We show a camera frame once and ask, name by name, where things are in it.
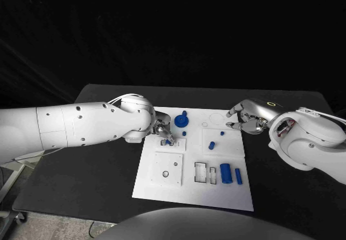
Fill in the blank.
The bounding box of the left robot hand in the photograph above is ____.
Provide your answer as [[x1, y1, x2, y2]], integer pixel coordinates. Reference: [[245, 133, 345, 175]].
[[150, 110, 176, 147]]

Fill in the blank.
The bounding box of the black floor cable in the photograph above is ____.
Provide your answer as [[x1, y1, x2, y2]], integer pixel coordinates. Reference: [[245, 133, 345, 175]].
[[88, 221, 103, 239]]

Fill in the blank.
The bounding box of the grey metal table frame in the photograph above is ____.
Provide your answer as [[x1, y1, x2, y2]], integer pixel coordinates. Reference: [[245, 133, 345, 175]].
[[0, 150, 47, 231]]

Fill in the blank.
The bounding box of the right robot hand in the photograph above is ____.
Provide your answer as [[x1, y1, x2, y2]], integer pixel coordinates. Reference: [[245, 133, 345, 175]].
[[225, 98, 286, 135]]

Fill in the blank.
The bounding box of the white task board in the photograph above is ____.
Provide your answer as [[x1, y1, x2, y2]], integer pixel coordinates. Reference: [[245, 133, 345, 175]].
[[132, 106, 256, 212]]

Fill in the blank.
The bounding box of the long thin blue cylinder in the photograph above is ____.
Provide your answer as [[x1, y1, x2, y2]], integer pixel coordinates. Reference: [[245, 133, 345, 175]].
[[234, 168, 244, 186]]

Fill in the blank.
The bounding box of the blue gear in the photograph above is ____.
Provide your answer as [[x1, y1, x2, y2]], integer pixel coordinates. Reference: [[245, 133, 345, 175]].
[[173, 110, 191, 128]]

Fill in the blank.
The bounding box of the white cable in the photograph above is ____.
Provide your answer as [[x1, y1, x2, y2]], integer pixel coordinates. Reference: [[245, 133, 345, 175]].
[[10, 147, 67, 162], [107, 93, 146, 105], [310, 110, 346, 125]]

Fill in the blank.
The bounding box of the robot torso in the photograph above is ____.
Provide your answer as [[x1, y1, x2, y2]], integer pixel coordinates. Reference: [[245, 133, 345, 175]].
[[94, 207, 316, 240]]

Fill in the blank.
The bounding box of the large blue cylinder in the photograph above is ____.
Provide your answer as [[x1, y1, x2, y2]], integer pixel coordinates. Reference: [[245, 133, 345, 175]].
[[220, 163, 234, 185]]

